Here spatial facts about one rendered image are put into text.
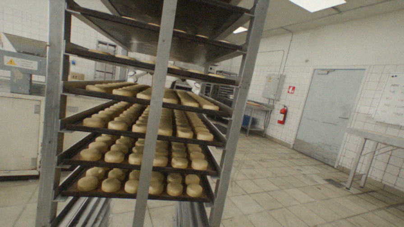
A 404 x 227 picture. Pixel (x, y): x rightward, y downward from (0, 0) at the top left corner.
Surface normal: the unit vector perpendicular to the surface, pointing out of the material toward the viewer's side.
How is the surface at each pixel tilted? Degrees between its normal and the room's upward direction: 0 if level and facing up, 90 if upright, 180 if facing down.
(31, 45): 110
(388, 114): 90
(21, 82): 90
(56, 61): 90
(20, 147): 90
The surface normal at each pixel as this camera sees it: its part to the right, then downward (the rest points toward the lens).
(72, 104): 0.35, 0.21
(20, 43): 0.27, 0.52
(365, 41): -0.88, -0.09
